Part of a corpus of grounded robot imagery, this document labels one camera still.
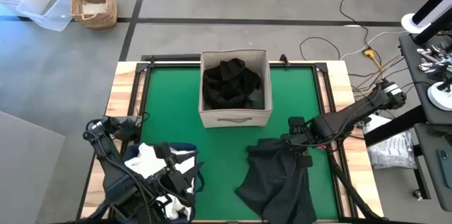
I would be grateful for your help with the dark grey garment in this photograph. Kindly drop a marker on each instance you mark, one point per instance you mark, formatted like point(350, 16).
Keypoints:
point(275, 188)

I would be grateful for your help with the white desk lamp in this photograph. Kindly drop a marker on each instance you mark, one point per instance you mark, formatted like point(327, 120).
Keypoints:
point(439, 98)

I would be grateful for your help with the wicker basket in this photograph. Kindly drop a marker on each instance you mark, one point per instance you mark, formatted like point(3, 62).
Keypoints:
point(109, 8)

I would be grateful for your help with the black stand pole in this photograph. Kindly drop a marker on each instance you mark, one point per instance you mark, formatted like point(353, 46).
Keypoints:
point(434, 28)

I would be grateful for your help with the black garment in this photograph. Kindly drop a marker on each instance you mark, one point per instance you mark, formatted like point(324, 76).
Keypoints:
point(229, 86)

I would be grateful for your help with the clear plastic bin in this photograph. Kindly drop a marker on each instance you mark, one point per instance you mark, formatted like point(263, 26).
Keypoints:
point(53, 15)

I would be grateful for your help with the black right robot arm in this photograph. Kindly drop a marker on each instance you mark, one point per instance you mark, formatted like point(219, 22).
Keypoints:
point(346, 118)

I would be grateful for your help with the white tower device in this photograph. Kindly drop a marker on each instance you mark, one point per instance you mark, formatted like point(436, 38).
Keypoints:
point(434, 6)

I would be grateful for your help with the black aluminium table frame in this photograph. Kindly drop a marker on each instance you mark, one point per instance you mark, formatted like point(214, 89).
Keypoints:
point(169, 57)

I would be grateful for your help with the beige fabric storage box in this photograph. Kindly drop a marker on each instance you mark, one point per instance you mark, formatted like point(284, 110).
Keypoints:
point(212, 119)

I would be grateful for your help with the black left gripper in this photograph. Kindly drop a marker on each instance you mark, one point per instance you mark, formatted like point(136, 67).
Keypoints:
point(169, 162)

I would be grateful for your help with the small red clip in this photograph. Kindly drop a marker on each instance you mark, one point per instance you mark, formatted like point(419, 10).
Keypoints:
point(320, 147)

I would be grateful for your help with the clear plastic bag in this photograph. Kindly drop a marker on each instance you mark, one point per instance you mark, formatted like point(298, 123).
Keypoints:
point(392, 150)

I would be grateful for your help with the navy blue cloth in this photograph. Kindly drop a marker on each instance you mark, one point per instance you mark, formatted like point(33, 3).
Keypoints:
point(183, 146)

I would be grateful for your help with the green table mat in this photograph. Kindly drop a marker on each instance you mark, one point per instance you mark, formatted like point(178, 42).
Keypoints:
point(176, 104)

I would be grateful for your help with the black clamp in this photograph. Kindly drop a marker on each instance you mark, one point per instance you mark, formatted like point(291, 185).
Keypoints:
point(284, 58)

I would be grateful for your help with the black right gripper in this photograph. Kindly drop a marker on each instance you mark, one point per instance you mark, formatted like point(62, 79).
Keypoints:
point(303, 139)

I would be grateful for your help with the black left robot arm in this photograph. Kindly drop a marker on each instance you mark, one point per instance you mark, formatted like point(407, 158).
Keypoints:
point(116, 181)

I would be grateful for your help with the shiny metal parts pile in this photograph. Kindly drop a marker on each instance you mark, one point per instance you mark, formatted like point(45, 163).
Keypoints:
point(431, 65)

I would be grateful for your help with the grey board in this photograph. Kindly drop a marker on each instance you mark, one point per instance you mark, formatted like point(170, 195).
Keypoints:
point(24, 174)

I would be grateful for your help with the black desk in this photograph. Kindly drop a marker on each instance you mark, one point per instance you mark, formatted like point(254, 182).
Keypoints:
point(411, 61)
point(429, 167)

